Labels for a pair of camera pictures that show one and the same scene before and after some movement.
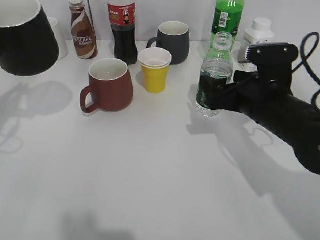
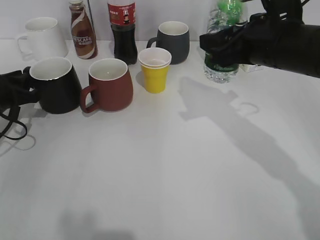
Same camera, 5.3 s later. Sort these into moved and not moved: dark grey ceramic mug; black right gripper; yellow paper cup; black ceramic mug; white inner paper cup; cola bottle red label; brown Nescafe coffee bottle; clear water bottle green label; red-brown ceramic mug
Moved: black right gripper; black ceramic mug; clear water bottle green label
Not moved: yellow paper cup; cola bottle red label; brown Nescafe coffee bottle; red-brown ceramic mug; dark grey ceramic mug; white inner paper cup
